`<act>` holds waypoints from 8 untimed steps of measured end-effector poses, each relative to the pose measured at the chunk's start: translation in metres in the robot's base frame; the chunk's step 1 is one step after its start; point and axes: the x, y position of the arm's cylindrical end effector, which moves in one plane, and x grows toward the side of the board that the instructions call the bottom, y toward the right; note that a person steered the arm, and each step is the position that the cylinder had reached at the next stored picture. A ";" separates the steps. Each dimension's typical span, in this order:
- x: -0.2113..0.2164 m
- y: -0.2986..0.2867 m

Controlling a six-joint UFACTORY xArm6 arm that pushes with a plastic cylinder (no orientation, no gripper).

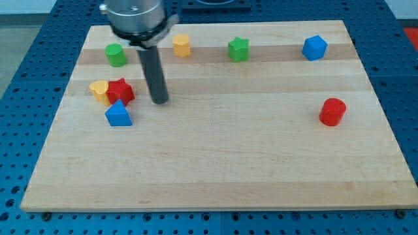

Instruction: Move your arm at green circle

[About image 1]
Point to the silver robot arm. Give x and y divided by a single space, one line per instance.
140 23

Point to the wooden board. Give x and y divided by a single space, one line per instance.
233 136

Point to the green star block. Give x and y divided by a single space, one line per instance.
238 49

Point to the yellow hexagon block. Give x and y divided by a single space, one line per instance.
181 45

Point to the dark grey cylindrical probe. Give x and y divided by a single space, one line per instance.
153 72

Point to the blue triangle block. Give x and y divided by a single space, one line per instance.
117 115

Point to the red star block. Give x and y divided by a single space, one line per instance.
120 90

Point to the green cylinder block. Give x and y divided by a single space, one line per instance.
115 55

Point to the yellow heart block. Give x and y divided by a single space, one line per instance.
98 90

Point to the red cylinder block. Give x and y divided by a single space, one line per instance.
332 112

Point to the blue cube block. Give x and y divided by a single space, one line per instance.
314 48

